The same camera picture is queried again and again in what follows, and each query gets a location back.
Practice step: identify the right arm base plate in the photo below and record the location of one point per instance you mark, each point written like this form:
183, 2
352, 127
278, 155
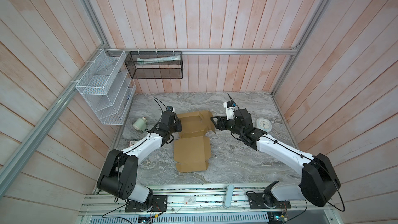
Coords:
265, 199

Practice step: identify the aluminium wall frame bar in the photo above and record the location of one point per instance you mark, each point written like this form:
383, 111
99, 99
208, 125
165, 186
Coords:
212, 51

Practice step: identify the white round clock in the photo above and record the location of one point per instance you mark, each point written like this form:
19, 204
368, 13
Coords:
264, 124

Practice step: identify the white wire mesh shelf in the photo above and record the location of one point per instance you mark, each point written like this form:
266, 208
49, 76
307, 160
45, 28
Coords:
106, 87

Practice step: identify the white label tag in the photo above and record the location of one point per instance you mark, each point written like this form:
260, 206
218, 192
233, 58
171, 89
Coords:
191, 200

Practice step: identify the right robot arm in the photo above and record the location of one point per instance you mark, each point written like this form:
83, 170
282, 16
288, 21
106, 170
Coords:
319, 182

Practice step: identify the black mesh basket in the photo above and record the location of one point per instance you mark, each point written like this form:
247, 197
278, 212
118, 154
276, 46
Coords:
154, 71

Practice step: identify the white tape roll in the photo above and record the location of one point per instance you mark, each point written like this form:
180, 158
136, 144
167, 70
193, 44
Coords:
140, 124

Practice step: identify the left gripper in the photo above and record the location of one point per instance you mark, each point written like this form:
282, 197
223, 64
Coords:
178, 123

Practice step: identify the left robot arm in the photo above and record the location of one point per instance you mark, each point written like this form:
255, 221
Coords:
118, 176

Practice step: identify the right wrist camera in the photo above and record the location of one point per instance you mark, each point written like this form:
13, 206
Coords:
230, 108

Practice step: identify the brown cardboard box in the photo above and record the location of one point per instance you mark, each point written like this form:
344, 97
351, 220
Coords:
192, 150

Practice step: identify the paper sheet in basket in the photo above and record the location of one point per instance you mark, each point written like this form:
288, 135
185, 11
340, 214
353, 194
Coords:
162, 60

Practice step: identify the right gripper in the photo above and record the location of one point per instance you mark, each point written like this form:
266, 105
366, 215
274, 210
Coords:
221, 119

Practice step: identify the aluminium front rail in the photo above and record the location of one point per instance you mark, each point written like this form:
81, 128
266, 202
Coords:
210, 198

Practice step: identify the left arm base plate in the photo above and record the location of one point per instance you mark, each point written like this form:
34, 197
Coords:
155, 203

